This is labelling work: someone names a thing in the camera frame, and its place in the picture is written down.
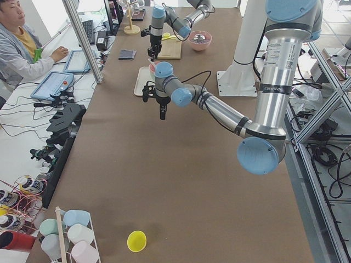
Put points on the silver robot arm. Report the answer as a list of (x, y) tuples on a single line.
[(162, 14), (288, 25)]

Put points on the aluminium frame post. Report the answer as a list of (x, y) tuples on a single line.
[(82, 39)]

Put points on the blue cup on rack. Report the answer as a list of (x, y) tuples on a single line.
[(72, 217)]

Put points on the large pink bowl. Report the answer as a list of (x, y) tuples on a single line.
[(200, 46)]

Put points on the teach pendant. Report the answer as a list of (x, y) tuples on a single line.
[(52, 85), (76, 62)]

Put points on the lower teach pendant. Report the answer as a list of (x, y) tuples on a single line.
[(52, 85)]

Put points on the yellow plastic cup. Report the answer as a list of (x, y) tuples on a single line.
[(136, 241)]

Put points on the pink cup on rack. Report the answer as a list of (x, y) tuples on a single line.
[(83, 252)]

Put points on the seated person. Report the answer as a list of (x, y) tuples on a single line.
[(18, 46)]

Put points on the black keyboard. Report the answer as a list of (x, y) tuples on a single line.
[(88, 27)]

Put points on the green cup on rack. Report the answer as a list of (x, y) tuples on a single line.
[(48, 227)]

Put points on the bamboo cutting board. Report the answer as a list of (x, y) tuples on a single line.
[(171, 50)]

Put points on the metal ice scoop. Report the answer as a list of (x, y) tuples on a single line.
[(199, 38)]

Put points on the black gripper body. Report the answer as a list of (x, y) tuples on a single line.
[(155, 40), (163, 100)]

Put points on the white rabbit print tray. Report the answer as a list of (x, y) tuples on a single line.
[(144, 76)]

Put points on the small pink bowl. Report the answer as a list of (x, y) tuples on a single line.
[(152, 66)]

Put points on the red cylinder can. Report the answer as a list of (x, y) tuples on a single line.
[(11, 240)]

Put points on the grey folded cloth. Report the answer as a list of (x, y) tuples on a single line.
[(126, 54)]

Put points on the wooden cup rack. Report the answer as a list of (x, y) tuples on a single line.
[(131, 7)]

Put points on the black tool stand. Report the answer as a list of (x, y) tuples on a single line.
[(59, 126)]

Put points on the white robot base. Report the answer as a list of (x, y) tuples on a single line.
[(239, 78)]

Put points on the grey cup on rack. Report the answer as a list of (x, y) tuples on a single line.
[(51, 246)]

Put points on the black monitor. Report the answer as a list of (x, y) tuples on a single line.
[(114, 16)]

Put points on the upper teach pendant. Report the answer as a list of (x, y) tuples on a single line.
[(76, 62)]

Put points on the white cup on rack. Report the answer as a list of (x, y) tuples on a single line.
[(78, 232)]

